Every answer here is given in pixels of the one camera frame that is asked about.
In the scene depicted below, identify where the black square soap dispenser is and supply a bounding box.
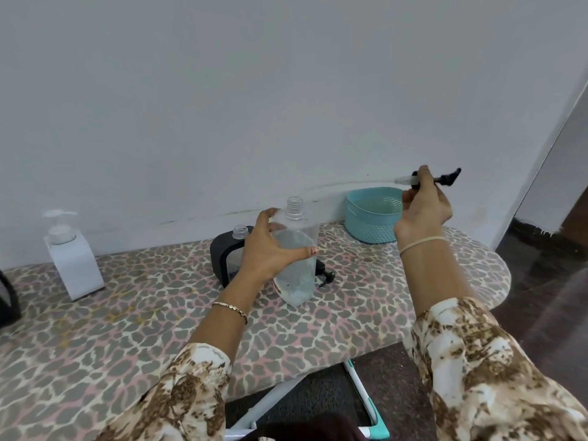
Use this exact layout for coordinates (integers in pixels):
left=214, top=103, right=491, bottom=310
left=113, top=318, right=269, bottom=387
left=209, top=224, right=258, bottom=291

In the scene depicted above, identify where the gold bracelet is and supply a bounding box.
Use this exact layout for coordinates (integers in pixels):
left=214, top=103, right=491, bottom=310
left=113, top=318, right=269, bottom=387
left=211, top=301, right=249, bottom=325

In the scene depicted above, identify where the white soap dispenser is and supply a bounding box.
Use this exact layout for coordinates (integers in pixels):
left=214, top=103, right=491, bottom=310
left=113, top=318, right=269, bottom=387
left=42, top=209, right=105, bottom=302

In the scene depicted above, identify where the person's right hand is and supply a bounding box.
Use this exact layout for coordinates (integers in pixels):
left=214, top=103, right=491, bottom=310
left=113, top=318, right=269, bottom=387
left=394, top=165, right=454, bottom=246

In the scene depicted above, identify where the white ironing board leg frame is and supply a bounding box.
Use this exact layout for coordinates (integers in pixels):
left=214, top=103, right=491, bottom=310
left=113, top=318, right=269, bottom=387
left=225, top=358, right=391, bottom=441

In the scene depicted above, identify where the person's left forearm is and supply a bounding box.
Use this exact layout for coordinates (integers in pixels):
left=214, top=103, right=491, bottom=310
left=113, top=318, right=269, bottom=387
left=94, top=279, right=251, bottom=441

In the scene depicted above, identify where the person's right forearm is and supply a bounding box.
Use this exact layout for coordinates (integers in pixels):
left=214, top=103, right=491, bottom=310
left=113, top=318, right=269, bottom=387
left=397, top=238, right=588, bottom=441

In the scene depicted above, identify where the person's dark maroon garment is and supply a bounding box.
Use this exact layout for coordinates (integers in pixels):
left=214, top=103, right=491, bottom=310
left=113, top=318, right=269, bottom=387
left=257, top=413, right=368, bottom=441

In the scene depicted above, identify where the short black pump head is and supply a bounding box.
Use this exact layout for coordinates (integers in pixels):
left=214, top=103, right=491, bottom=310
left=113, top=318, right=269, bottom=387
left=314, top=261, right=336, bottom=288

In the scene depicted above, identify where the tall clear plastic bottle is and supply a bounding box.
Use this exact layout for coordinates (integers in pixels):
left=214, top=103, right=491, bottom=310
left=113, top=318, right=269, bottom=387
left=268, top=195, right=320, bottom=308

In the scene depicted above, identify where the black pump with long tube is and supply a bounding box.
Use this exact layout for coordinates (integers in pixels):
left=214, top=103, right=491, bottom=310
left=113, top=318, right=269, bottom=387
left=312, top=167, right=462, bottom=194

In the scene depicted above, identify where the leopard print ironing board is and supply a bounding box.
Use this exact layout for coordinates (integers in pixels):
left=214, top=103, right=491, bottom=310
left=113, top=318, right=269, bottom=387
left=0, top=222, right=512, bottom=441

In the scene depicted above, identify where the white wrist band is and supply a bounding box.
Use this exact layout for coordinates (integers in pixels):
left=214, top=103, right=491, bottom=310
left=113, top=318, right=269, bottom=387
left=398, top=236, right=449, bottom=258

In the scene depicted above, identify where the person's left hand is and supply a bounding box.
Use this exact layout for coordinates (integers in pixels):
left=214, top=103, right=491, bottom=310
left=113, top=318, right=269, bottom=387
left=238, top=207, right=319, bottom=290

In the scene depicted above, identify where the teal plastic basket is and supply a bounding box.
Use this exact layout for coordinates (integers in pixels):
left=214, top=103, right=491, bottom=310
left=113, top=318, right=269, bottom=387
left=344, top=187, right=405, bottom=245

